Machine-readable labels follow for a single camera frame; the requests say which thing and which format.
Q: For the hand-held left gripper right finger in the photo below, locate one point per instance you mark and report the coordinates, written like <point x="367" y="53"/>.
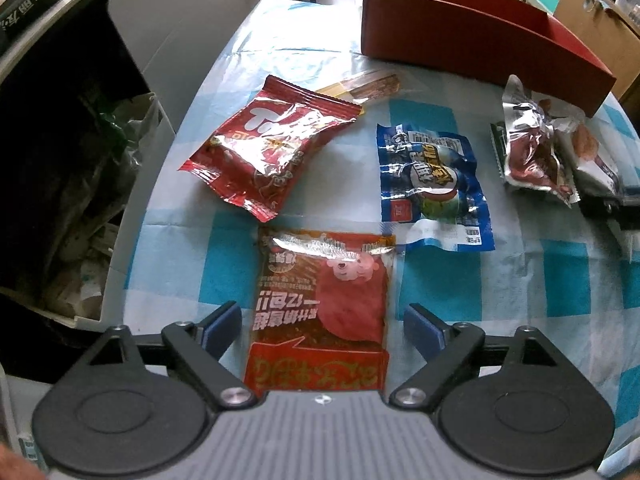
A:
<point x="422" y="327"/>

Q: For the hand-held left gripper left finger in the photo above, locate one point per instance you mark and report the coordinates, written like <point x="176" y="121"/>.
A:
<point x="222" y="327"/>

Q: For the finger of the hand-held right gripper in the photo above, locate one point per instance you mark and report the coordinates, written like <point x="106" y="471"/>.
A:
<point x="607" y="207"/>

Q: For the silver foil meat packet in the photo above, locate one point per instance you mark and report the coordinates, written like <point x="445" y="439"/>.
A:
<point x="530" y="155"/>

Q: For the orange packet pink bear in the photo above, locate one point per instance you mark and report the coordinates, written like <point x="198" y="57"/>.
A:
<point x="320" y="285"/>

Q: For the green white wafer packet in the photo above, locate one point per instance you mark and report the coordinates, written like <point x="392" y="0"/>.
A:
<point x="497" y="147"/>

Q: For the blue sausage packet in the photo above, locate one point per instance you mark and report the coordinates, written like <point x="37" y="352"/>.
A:
<point x="430" y="180"/>

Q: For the red puffed snack bag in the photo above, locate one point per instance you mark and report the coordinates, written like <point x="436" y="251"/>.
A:
<point x="270" y="145"/>

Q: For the red cardboard box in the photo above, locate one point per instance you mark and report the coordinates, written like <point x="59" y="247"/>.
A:
<point x="475" y="45"/>

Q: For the yellow clear snack bar packet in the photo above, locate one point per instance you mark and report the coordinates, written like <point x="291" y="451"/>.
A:
<point x="372" y="87"/>

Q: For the person's left hand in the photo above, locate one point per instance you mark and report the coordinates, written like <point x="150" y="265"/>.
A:
<point x="15" y="465"/>

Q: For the white brown snack packet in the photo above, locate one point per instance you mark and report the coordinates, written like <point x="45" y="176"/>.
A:
<point x="595" y="160"/>

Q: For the blue white checkered tablecloth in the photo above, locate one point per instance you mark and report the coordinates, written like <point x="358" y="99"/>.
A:
<point x="525" y="310"/>

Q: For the white trash bin with bag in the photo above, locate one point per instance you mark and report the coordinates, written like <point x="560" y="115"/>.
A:
<point x="75" y="240"/>

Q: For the brown cardboard box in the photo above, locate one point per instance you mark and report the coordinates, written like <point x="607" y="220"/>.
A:
<point x="590" y="25"/>

